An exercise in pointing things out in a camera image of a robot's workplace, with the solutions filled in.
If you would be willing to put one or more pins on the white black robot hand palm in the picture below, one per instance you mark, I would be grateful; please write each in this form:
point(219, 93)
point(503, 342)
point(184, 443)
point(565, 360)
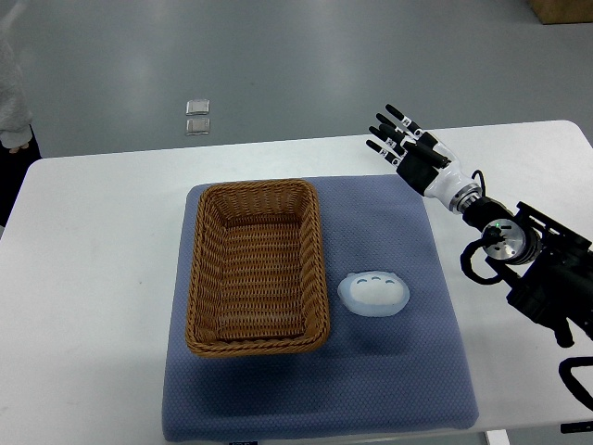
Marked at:
point(442, 183)

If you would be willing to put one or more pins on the lower metal floor plate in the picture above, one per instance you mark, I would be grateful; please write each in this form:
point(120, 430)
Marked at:
point(197, 126)

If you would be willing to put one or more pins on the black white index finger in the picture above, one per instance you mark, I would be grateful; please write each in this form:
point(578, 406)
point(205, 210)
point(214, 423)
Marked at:
point(410, 125)

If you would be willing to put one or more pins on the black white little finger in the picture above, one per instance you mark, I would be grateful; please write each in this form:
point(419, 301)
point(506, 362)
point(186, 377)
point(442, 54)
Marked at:
point(387, 155)

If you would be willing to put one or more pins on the upper metal floor plate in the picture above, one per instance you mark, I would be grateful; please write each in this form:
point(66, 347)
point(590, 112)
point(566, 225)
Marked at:
point(197, 107)

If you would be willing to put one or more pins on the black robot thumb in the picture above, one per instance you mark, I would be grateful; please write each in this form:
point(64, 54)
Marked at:
point(431, 156)

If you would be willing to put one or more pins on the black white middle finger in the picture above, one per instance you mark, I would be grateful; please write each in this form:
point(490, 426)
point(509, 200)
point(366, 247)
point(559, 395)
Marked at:
point(403, 131)

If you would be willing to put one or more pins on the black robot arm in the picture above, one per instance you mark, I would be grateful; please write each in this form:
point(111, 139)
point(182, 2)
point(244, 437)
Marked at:
point(547, 266)

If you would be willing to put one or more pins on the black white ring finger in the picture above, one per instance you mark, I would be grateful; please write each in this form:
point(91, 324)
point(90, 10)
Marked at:
point(392, 136)

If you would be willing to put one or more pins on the metal floor plate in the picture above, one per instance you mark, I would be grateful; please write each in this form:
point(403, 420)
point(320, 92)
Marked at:
point(197, 126)
point(197, 107)

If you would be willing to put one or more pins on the blue fabric mat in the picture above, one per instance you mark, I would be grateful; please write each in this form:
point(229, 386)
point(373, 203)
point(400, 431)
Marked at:
point(407, 372)

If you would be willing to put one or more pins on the blue white plush toy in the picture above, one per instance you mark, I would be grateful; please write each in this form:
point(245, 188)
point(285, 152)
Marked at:
point(374, 293)

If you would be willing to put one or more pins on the person in grey sleeve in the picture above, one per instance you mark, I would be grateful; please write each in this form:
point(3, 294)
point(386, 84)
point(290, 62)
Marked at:
point(19, 147)

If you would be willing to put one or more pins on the black table control panel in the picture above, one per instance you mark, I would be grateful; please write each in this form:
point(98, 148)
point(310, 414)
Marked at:
point(576, 427)

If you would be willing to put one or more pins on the cardboard box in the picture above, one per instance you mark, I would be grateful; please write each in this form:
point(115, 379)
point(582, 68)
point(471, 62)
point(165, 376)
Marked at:
point(562, 11)

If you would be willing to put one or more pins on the brown wicker basket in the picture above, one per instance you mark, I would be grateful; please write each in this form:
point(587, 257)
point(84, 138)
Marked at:
point(257, 283)

